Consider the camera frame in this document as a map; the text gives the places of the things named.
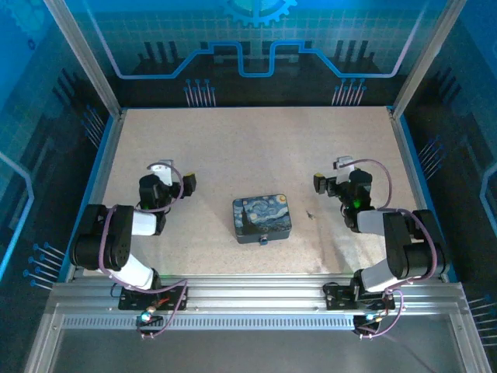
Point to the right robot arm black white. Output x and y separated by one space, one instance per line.
404 241

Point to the aluminium table side rail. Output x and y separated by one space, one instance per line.
104 175
410 175

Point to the wide aluminium mounting rail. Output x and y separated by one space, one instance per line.
252 289

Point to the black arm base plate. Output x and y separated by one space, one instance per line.
336 297
132 301

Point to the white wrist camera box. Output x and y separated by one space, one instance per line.
165 171
345 165

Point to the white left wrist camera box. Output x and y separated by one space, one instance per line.
165 171

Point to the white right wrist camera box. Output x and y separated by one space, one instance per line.
345 165

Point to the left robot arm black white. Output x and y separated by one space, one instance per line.
101 241

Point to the starry night painted tin box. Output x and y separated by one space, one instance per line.
262 217

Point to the small dark metal clip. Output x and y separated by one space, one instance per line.
309 214

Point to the aluminium frame post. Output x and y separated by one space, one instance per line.
427 58
89 66

